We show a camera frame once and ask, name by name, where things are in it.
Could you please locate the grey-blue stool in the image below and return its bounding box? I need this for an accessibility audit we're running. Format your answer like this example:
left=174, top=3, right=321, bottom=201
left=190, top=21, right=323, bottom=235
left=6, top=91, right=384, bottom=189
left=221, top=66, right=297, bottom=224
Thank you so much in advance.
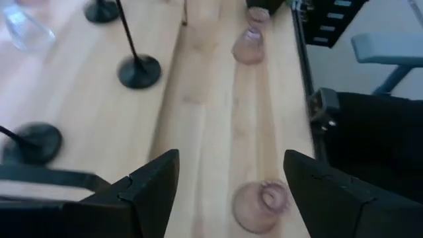
left=350, top=32, right=423, bottom=97

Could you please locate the pink ribbed glass candle holder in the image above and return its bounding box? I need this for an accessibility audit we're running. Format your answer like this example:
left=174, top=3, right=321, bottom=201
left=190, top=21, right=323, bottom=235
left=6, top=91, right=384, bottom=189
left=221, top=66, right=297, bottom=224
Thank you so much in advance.
left=232, top=180, right=291, bottom=235
left=231, top=7, right=271, bottom=66

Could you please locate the black slotted panel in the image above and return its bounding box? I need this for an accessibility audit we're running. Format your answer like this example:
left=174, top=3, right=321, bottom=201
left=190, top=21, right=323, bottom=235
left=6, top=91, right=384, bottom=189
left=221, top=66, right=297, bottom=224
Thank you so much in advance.
left=292, top=0, right=369, bottom=49

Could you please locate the clear ribbed glass candle holder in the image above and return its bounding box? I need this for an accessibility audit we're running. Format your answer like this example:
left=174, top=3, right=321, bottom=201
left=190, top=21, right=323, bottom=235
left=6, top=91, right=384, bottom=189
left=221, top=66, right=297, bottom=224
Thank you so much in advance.
left=1, top=0, right=56, bottom=52

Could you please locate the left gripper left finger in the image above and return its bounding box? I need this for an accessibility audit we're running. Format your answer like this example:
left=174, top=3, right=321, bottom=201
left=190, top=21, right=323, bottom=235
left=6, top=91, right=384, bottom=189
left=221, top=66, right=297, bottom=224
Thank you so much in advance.
left=62, top=148, right=181, bottom=238

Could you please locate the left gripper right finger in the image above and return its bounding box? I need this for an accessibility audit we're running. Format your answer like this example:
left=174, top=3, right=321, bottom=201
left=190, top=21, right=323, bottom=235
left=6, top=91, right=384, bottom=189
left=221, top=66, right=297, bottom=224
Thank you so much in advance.
left=283, top=149, right=397, bottom=238

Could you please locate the black metal candlestick holder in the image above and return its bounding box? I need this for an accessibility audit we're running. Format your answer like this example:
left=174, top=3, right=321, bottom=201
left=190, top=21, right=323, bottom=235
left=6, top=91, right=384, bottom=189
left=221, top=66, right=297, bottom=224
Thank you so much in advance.
left=83, top=0, right=120, bottom=24
left=114, top=0, right=163, bottom=90
left=0, top=121, right=63, bottom=166

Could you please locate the large black case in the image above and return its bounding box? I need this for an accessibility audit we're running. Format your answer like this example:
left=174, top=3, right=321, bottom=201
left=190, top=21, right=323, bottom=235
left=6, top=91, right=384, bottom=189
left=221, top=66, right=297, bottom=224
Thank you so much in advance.
left=325, top=92, right=423, bottom=204

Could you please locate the black aluminium table frame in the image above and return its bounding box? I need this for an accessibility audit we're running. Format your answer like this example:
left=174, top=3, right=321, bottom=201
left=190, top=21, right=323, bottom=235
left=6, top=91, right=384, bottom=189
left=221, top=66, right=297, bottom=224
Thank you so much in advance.
left=290, top=0, right=331, bottom=165

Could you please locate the black clamp bracket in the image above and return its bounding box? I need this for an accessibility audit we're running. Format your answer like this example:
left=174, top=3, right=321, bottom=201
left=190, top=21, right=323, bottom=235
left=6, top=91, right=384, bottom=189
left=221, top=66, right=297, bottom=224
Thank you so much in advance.
left=307, top=87, right=341, bottom=133

